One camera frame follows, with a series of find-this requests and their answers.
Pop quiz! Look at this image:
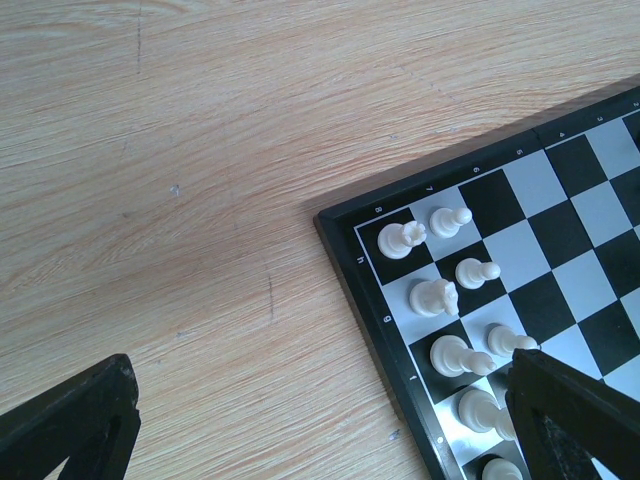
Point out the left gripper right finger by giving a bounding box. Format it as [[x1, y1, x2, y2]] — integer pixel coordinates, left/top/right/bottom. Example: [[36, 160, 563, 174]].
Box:
[[505, 349, 639, 479]]

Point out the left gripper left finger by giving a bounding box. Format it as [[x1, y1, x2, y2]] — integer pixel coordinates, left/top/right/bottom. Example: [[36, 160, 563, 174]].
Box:
[[1, 353, 141, 479]]

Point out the black and silver chessboard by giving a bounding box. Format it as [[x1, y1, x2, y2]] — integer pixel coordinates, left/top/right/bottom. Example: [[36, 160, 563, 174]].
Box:
[[314, 78, 639, 479]]

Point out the white king piece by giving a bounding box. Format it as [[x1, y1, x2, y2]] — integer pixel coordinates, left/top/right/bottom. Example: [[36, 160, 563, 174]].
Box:
[[458, 389, 516, 441]]

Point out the white bishop piece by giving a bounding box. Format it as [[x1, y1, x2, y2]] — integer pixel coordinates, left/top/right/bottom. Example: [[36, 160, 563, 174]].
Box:
[[430, 335, 497, 378]]

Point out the white knight piece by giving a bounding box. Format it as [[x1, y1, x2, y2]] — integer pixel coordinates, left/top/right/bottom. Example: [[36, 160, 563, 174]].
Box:
[[409, 278, 459, 317]]

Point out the white rook piece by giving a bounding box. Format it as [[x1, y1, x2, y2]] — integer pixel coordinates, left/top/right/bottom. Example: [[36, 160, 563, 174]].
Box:
[[377, 220, 427, 260]]

